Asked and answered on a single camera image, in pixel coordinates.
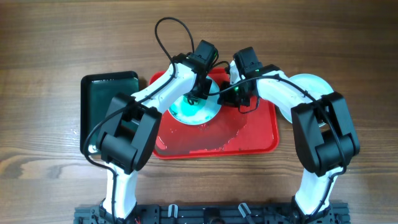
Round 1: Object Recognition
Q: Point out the red plastic tray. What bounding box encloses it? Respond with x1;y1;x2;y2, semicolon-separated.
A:
149;68;280;161

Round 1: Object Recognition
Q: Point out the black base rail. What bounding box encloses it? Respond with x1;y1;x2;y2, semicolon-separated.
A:
73;203;351;224

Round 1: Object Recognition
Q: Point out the black water basin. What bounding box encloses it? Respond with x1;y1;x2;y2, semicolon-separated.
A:
80;71;139;151

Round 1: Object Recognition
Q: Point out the green yellow sponge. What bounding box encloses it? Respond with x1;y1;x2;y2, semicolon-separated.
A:
185;96;199;105

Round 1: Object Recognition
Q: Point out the pale blue plate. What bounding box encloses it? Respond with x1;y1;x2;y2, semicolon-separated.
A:
168;94;221;126

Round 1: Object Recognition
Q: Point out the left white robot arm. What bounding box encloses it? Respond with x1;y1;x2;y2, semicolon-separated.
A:
94;51;217;223

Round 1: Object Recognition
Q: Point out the pale green plate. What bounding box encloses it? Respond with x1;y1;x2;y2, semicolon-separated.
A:
277;73;333;123

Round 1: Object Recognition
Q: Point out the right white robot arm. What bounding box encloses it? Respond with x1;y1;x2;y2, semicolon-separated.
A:
220;64;360;222

